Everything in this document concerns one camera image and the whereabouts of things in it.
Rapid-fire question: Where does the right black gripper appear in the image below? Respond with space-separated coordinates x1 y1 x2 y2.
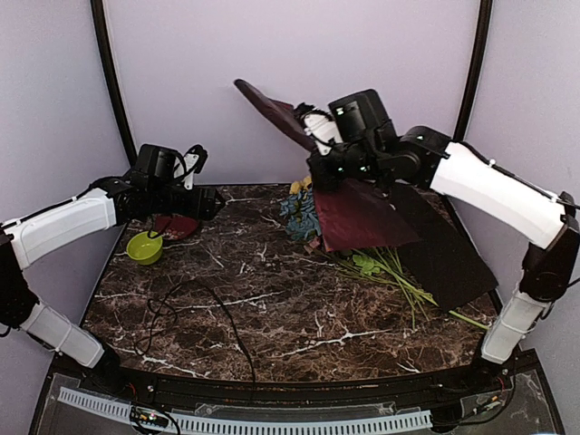
306 141 384 190

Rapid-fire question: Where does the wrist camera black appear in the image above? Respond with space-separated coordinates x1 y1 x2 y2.
134 143 209 191
294 89 393 146

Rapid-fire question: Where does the black frame post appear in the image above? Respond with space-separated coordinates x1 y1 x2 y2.
453 0 494 141
90 0 137 166

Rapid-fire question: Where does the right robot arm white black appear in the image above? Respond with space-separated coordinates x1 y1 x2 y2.
304 121 579 393

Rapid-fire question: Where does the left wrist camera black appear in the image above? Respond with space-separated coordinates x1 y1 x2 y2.
134 143 209 191

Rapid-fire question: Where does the green plastic bowl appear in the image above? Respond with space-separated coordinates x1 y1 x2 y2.
126 232 163 266

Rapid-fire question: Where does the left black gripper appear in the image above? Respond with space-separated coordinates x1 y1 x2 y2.
150 180 225 220

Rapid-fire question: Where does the red embroidered round pouch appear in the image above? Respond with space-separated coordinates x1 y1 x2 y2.
153 215 199 241

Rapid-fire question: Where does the right black frame post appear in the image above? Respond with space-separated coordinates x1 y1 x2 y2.
453 0 494 141

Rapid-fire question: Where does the red wrapping paper sheet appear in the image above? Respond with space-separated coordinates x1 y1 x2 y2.
234 79 421 251

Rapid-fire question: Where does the left black frame post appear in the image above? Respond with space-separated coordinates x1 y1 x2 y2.
90 0 137 166

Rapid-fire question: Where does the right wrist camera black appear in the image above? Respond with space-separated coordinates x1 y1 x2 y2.
294 89 393 146

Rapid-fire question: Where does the black string on table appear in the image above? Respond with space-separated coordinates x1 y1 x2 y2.
133 280 257 386

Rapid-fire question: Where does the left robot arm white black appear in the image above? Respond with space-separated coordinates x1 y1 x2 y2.
1 177 226 395

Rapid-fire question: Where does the white cable duct strip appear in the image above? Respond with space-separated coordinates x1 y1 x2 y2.
57 387 432 434

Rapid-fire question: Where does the black front table rail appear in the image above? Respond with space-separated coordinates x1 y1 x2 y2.
49 353 540 413

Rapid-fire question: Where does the yellow fake flower bunch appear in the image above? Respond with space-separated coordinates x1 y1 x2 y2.
289 176 312 195

